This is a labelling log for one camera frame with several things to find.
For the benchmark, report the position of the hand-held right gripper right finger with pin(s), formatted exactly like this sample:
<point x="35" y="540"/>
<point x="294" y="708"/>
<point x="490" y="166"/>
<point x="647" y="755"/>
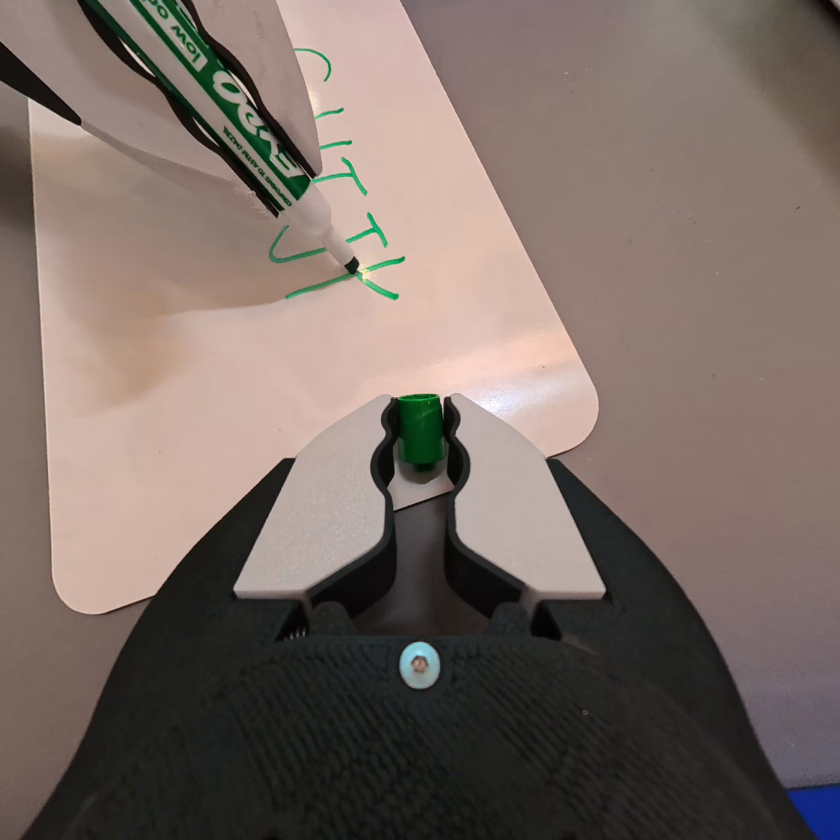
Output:
<point x="518" y="518"/>

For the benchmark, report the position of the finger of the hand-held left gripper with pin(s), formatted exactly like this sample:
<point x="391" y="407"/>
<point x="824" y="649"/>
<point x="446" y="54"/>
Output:
<point x="262" y="52"/>
<point x="98" y="79"/>

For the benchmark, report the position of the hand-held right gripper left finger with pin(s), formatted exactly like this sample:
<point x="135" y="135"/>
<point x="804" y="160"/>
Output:
<point x="315" y="512"/>

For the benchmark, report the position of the white whiteboard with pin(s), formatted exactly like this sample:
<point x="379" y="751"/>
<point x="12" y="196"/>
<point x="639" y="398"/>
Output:
<point x="262" y="394"/>

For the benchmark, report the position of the green marker cap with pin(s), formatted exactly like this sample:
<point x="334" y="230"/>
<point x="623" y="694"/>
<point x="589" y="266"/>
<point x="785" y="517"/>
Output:
<point x="420" y="433"/>

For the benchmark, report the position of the green dry-erase marker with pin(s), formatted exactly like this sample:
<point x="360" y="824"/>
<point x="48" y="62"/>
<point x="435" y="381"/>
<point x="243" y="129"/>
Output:
<point x="317" y="216"/>

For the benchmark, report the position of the blue plastic bin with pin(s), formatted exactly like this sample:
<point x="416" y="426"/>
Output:
<point x="823" y="804"/>

